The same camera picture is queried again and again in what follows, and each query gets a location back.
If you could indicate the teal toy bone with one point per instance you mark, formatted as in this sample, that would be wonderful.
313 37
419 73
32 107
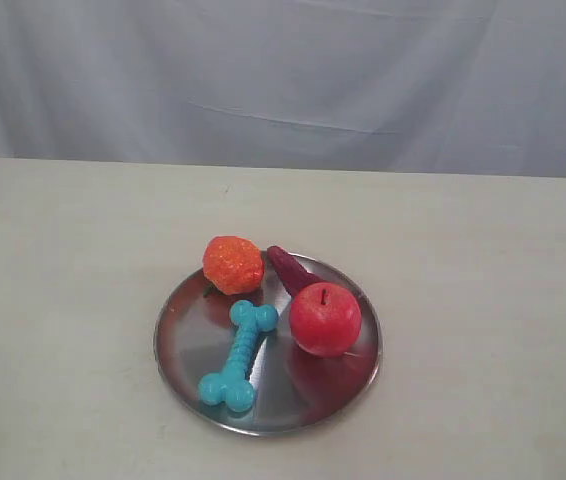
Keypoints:
231 386

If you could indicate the dark red chili pepper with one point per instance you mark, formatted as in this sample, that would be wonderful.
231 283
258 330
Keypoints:
293 276

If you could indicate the orange textured fruit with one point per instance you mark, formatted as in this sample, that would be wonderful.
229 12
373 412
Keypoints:
234 265

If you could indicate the red apple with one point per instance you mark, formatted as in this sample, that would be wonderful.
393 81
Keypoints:
325 319

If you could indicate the round stainless steel plate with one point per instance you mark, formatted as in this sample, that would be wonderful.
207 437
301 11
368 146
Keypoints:
295 391

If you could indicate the white backdrop cloth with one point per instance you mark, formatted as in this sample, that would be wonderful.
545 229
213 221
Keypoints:
472 87

